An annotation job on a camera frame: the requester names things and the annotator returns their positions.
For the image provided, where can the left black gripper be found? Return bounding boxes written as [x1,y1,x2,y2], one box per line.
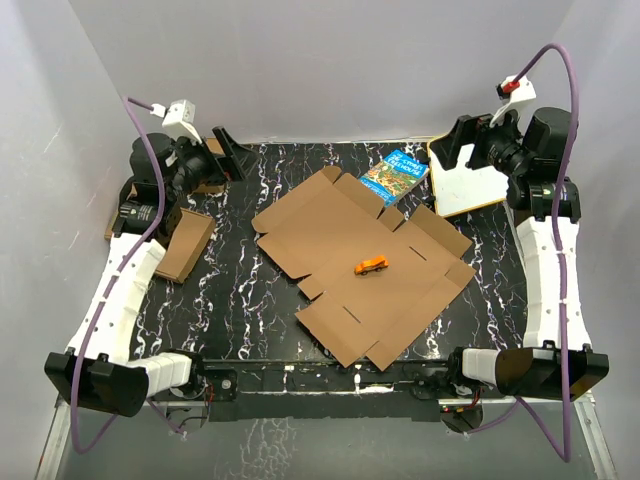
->
[166,128,259,202]

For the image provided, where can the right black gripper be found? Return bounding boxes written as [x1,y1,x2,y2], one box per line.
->
[431,104,532,179]

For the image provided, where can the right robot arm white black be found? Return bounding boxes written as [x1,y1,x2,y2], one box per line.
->
[429,107,609,401]

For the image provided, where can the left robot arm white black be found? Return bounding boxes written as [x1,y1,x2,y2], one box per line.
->
[44,127,257,417]

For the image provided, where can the folded brown cardboard box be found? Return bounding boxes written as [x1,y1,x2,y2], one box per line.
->
[155,208,216,284]

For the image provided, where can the blue Treehouse book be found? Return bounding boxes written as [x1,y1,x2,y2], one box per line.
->
[359,150,429,208]

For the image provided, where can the orange toy car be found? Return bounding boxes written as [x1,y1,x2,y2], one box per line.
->
[354,255,389,276]

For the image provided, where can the white board yellow frame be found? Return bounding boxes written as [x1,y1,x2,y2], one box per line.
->
[427,137,508,217]

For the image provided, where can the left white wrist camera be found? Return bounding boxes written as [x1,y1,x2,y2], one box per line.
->
[151,99,203,145]

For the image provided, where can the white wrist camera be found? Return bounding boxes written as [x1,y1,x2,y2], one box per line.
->
[151,99,203,145]
[490,75,537,127]

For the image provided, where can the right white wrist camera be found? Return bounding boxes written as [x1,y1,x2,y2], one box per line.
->
[490,75,537,127]

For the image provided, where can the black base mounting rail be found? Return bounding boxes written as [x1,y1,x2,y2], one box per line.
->
[149,357,506,424]

